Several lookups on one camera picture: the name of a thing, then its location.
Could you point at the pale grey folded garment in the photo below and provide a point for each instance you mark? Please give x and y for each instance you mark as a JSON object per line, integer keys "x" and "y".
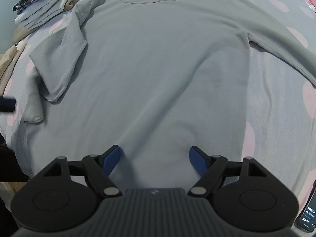
{"x": 42, "y": 16}

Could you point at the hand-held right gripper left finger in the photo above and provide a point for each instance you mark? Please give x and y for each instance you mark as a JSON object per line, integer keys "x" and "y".
{"x": 111, "y": 159}

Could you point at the black smartphone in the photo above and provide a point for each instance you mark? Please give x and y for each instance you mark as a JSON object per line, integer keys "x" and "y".
{"x": 308, "y": 212}

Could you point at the beige and white garment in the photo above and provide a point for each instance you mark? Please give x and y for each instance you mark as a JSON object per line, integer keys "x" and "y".
{"x": 7, "y": 64}

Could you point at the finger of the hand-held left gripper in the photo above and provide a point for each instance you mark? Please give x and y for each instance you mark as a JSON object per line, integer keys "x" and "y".
{"x": 7, "y": 103}

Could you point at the tan folded cloth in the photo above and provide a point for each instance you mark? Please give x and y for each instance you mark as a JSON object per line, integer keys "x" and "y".
{"x": 21, "y": 33}

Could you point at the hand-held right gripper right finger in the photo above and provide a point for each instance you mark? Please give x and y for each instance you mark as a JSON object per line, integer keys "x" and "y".
{"x": 197, "y": 160}

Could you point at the light grey-blue long-sleeve shirt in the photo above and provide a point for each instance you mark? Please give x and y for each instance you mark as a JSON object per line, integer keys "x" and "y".
{"x": 158, "y": 66}

